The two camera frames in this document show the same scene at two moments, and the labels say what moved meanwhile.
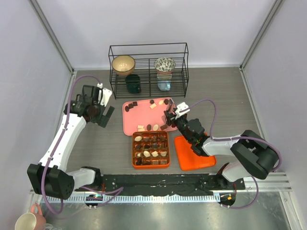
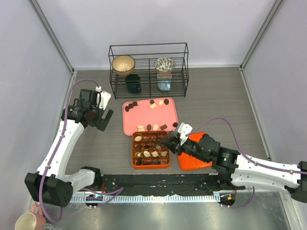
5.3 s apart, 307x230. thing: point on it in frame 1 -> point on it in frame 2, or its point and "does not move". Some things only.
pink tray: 145,115 does not move
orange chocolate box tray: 150,149 does not move
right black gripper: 170,115 -> 171,142
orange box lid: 188,159 does not move
